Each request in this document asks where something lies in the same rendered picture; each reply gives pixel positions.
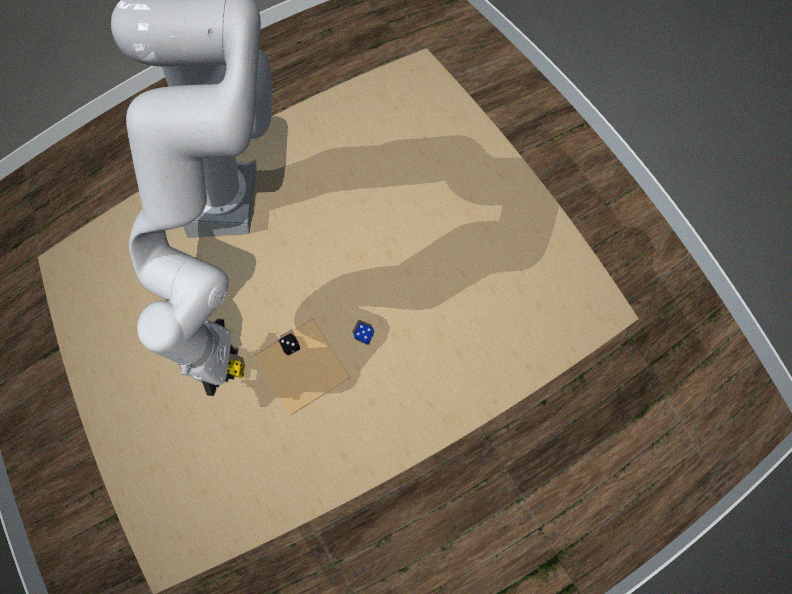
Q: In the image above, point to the tan flat mat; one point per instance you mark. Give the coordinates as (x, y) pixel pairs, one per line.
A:
(305, 375)

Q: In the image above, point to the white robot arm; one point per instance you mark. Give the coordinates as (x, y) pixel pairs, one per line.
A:
(177, 136)

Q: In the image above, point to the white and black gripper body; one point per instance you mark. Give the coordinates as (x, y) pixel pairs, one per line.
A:
(214, 371)

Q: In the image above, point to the black die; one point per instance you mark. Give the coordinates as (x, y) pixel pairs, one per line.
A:
(289, 344)

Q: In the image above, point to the yellow die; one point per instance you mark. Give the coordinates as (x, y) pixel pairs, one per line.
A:
(236, 368)

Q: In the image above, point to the blue die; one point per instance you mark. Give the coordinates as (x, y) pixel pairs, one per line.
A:
(364, 333)

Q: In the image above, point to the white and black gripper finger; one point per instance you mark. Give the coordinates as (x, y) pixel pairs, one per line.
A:
(210, 389)
(221, 322)

